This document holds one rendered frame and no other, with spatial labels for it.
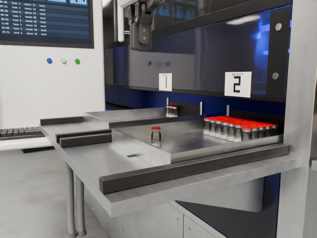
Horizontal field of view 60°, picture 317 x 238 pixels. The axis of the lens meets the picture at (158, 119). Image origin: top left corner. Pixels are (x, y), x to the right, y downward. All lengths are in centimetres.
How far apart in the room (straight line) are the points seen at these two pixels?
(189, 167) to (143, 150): 12
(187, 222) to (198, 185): 56
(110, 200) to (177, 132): 43
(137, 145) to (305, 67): 36
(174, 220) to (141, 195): 67
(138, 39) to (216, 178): 26
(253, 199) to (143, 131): 30
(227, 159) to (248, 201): 19
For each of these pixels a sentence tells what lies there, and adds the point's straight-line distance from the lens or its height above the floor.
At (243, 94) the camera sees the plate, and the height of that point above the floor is 100.
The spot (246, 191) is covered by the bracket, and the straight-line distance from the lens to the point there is 65.
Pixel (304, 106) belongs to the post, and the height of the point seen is 98.
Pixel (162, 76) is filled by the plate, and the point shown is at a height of 104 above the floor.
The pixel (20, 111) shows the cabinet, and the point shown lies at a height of 89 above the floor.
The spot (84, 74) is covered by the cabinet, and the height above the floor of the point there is 105.
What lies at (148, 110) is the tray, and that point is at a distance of 110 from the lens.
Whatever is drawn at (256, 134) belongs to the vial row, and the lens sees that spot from 65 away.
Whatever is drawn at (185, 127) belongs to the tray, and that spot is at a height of 90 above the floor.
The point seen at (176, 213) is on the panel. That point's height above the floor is 56.
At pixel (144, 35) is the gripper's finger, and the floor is 110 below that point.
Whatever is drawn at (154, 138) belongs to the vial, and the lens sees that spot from 60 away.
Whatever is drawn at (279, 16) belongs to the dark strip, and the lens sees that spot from 65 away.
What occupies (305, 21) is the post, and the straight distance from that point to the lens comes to 62.
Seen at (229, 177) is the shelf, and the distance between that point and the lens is 47.
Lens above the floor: 104
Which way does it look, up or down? 9 degrees down
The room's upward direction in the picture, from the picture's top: straight up
